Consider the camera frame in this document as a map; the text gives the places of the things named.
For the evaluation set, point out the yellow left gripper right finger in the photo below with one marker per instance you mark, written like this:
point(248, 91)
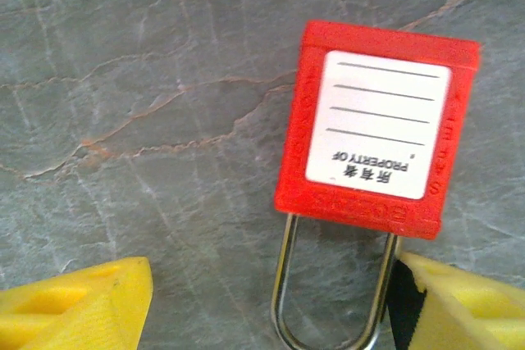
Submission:
point(463, 317)

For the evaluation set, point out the red safety padlock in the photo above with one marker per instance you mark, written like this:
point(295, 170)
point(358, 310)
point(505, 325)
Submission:
point(369, 120)

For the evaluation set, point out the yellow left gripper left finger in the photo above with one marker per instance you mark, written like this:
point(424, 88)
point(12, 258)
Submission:
point(74, 317)

